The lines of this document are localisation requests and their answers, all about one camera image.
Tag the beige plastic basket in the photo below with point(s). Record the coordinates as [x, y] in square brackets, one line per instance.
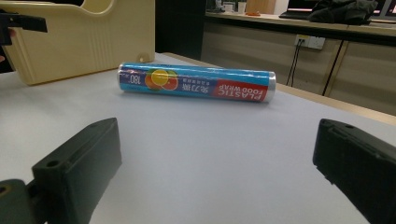
[84, 40]

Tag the wooden box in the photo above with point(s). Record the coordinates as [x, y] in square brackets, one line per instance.
[261, 6]

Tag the black laptop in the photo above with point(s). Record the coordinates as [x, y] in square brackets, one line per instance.
[295, 13]

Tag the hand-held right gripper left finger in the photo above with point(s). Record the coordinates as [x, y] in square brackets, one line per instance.
[77, 174]

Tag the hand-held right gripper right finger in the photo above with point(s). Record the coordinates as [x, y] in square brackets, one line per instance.
[358, 165]

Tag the orange flat object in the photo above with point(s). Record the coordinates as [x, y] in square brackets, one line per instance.
[253, 14]

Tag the white wall socket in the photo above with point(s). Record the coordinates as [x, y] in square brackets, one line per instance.
[310, 41]

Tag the dark cloth bag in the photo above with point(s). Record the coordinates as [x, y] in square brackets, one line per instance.
[341, 11]

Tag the blue plastic wrap roll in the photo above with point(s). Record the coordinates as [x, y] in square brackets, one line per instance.
[199, 82]

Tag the beige counter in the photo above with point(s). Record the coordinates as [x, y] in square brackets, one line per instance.
[358, 74]

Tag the white cup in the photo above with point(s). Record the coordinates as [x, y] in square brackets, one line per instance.
[229, 6]
[242, 6]

